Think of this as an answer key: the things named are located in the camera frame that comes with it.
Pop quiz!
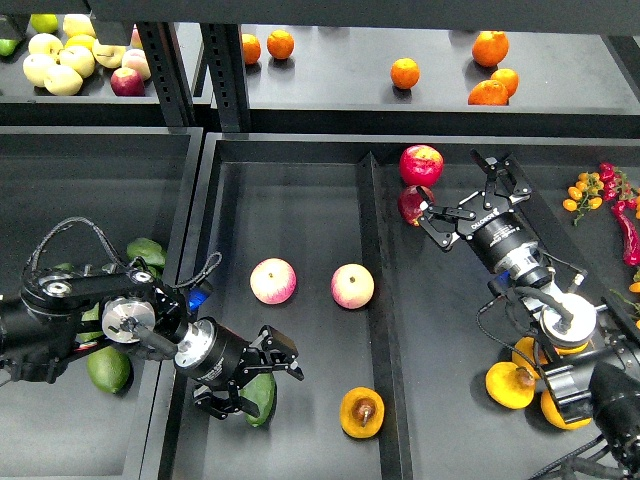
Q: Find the red cherry tomato bunch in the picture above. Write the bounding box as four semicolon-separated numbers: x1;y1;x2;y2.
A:
599;162;639;211

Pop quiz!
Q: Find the pale peach apple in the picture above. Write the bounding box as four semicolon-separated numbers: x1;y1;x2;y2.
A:
121;49;151;81

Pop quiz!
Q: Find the red chili pepper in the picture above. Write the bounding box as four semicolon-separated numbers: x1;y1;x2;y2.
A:
611;201;639;267

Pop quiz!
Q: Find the light green avocado bottom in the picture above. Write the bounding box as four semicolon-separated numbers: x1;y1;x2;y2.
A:
86;347;131;394

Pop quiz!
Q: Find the orange right small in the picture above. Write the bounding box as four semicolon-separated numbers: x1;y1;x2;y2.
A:
490;68;520;97

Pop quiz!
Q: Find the bright red apple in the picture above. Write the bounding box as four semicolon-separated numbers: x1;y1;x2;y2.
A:
399;144;444;187

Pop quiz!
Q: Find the large orange upper right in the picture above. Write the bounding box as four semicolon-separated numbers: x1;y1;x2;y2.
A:
472;30;510;67

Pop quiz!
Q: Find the orange middle shelf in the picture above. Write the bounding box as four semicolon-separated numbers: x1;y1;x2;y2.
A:
390;57;421;90

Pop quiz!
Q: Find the orange front right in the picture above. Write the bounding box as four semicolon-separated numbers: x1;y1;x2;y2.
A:
467;79;509;106

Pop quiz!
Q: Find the pink apple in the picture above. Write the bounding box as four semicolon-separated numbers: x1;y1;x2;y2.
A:
250;258;297;305
331;263;375;310

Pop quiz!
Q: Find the pale yellow apple with stem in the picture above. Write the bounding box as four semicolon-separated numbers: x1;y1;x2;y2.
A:
92;39;127;69

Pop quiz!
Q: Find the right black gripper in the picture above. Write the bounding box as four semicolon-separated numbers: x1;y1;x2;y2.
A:
417;149;538;273

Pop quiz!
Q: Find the orange cherry tomato bunch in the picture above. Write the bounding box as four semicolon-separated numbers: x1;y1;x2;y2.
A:
562;172;604;226

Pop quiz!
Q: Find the dark red apple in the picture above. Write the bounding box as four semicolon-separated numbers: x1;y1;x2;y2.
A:
397;185;435;227

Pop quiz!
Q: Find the black tray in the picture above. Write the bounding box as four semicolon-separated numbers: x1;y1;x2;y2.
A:
140;131;640;480
1;127;203;479

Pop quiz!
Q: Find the black shelf post left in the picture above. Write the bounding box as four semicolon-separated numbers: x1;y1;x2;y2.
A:
136;22;196;127

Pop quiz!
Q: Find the black shelf post right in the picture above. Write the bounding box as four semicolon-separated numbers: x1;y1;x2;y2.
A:
200;23;251;133

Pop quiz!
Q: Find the pale yellow apple centre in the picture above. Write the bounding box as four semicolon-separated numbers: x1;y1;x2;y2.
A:
59;45;96;79

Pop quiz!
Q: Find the orange upper left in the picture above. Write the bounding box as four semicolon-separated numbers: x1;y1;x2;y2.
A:
267;29;295;60

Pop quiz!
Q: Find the dark green avocado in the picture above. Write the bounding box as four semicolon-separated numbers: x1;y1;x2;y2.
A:
126;237;167;269
77;303;103;343

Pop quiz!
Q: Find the pale yellow apple front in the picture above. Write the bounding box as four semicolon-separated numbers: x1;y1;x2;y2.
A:
44;65;83;96

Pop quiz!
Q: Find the red apple on shelf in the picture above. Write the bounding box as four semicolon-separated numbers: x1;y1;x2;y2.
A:
110;67;145;97

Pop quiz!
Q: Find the black left tray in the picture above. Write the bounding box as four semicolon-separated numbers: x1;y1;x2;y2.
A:
1;127;203;479

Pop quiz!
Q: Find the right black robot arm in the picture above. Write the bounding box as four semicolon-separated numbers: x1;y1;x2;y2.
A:
416;152;639;479

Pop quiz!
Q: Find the pink apple left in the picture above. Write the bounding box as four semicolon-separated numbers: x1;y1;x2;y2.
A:
250;258;297;305

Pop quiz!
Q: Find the yellow lemon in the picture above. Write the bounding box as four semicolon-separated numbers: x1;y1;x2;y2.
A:
64;34;96;51

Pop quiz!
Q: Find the black centre tray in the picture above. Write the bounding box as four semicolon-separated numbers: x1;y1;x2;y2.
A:
140;131;640;480

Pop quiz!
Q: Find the orange partly behind post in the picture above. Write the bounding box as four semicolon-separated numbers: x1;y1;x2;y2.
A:
241;33;262;65

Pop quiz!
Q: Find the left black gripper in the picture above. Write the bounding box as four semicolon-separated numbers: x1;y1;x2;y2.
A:
174;317;304;420

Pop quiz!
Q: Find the black shelf post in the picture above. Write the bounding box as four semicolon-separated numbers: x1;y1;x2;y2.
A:
200;23;251;133
136;22;196;127

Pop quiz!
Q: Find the pink apple right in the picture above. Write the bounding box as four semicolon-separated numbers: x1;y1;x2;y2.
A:
331;263;375;310

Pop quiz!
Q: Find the dark green avocado top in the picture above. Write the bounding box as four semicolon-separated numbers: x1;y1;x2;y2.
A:
126;237;167;269

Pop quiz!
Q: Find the pale yellow apple top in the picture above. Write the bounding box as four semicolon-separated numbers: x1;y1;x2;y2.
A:
62;14;96;38

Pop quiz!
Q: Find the pale yellow apple upper left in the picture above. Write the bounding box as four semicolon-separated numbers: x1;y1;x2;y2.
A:
28;33;64;58

